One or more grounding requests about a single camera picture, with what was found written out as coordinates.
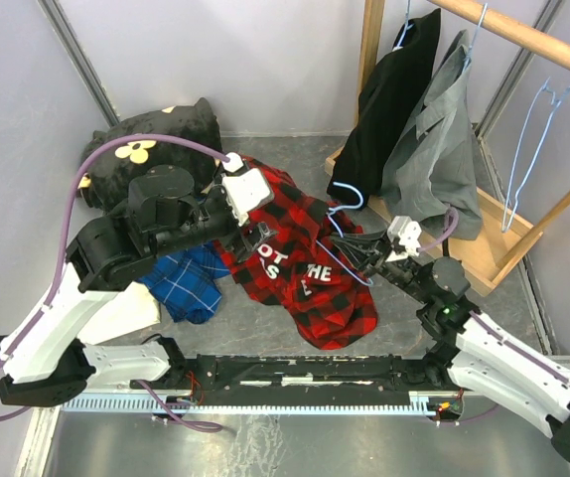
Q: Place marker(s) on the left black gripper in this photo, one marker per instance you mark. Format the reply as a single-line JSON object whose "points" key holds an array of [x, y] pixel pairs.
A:
{"points": [[245, 247]]}

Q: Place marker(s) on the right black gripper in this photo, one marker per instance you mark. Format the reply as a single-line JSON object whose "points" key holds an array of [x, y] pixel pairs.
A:
{"points": [[366, 250]]}

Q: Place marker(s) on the red black plaid shirt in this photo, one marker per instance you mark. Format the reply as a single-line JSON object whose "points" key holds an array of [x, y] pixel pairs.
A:
{"points": [[301, 270]]}

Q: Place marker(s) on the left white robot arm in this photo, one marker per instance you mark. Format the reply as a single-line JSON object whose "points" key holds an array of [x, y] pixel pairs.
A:
{"points": [[47, 364]]}

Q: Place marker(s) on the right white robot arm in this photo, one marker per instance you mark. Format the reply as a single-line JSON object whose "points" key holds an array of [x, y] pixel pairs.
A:
{"points": [[475, 352]]}

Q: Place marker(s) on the blue plaid shirt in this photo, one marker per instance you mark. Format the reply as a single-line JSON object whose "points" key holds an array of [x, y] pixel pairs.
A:
{"points": [[184, 283]]}

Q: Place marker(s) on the grey hanging shirt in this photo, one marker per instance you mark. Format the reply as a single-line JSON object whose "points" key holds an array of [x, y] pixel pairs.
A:
{"points": [[431, 167]]}

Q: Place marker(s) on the blue hanger under grey shirt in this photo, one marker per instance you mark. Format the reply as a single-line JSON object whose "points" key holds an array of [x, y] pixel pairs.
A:
{"points": [[468, 57]]}

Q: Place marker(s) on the blue hanger under black garment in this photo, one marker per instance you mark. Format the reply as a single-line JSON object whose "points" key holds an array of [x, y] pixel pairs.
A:
{"points": [[401, 40]]}

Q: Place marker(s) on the white folded cloth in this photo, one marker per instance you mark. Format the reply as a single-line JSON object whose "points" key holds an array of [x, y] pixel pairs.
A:
{"points": [[131, 310]]}

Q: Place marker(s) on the black flower-print garment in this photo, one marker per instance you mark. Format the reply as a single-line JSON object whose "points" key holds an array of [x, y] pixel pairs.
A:
{"points": [[105, 184]]}

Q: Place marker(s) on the black hanging garment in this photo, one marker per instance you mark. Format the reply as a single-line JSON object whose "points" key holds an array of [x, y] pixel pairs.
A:
{"points": [[385, 103]]}

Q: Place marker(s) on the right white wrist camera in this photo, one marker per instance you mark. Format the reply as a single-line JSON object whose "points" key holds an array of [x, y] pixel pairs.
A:
{"points": [[403, 234]]}

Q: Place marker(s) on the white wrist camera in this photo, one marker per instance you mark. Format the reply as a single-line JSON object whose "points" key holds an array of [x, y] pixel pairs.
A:
{"points": [[246, 188], [403, 234]]}

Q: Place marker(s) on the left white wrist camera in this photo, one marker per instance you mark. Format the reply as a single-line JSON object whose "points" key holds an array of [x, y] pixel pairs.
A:
{"points": [[246, 188]]}

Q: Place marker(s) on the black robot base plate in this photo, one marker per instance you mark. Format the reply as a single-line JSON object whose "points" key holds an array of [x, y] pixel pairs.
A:
{"points": [[307, 380]]}

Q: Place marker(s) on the wooden clothes rack frame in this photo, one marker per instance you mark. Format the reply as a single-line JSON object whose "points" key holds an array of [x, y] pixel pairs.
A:
{"points": [[505, 237]]}

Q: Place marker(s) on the light blue cable duct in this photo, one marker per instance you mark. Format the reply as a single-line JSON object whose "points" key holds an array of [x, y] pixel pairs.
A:
{"points": [[144, 403]]}

